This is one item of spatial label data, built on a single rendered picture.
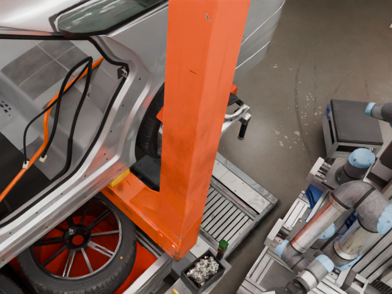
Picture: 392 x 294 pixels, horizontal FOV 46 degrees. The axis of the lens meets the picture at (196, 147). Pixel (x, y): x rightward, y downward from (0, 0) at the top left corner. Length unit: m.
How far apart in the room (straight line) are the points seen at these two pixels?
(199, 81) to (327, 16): 3.76
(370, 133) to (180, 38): 2.50
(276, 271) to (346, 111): 1.38
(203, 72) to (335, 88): 3.06
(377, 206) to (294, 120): 2.17
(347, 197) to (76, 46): 1.72
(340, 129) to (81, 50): 1.93
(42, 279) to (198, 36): 1.74
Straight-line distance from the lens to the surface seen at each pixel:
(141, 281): 2.69
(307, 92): 4.18
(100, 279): 2.58
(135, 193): 2.58
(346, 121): 3.62
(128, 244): 2.64
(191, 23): 1.26
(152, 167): 3.21
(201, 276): 2.54
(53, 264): 2.90
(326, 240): 2.23
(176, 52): 1.37
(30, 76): 2.71
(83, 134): 2.41
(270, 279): 2.97
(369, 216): 1.89
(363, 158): 2.52
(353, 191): 1.88
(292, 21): 4.85
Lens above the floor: 2.94
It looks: 55 degrees down
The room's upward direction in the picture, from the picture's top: 9 degrees clockwise
